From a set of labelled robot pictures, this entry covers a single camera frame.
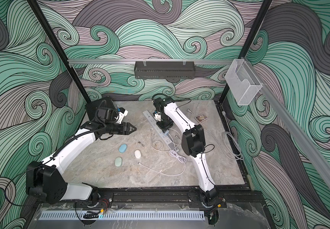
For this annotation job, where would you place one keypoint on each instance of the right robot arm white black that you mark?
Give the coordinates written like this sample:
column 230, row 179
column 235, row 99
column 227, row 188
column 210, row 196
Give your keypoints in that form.
column 193, row 142

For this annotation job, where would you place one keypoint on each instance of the black metal box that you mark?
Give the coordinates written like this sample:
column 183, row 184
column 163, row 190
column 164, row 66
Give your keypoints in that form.
column 101, row 113

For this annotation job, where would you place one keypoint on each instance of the green earbud case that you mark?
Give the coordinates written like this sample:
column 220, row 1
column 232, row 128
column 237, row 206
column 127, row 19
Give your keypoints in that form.
column 118, row 162

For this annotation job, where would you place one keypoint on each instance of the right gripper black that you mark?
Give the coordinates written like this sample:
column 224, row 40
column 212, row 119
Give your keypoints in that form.
column 164, row 128

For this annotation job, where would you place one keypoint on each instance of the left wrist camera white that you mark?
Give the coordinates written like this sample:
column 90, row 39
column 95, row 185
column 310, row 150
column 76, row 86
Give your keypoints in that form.
column 122, row 113

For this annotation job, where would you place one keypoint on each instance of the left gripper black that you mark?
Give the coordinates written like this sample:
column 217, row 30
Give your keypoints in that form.
column 126, row 131

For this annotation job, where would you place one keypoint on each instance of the black wall shelf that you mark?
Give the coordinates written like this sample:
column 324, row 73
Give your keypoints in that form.
column 169, row 70

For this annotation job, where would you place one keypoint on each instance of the white power strip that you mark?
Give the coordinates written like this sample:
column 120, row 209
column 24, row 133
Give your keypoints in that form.
column 166, row 140

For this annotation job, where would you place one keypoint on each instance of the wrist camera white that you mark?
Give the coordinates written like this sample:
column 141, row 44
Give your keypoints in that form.
column 157, row 116
column 122, row 113

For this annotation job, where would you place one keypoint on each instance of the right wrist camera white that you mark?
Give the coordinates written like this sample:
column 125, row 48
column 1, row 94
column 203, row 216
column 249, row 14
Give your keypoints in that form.
column 157, row 116

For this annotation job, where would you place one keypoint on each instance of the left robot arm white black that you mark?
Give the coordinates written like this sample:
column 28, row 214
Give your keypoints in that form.
column 44, row 180

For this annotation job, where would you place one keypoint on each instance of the power strip cord white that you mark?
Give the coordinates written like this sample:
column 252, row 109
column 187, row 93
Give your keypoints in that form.
column 180, row 158

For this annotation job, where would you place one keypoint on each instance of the white earbud case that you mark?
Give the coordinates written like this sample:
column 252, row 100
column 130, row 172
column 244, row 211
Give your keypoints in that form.
column 137, row 154

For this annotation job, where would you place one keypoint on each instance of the white slotted cable duct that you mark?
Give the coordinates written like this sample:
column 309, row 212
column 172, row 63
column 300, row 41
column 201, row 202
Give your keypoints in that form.
column 126, row 215

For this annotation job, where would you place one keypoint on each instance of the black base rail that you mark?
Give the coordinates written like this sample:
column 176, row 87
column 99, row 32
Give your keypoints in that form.
column 187, row 196

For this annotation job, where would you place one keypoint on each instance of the clear mesh wall bin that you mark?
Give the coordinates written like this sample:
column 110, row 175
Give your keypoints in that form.
column 243, row 81

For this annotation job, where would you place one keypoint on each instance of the small colourful card box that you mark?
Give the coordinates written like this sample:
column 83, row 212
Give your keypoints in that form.
column 201, row 118

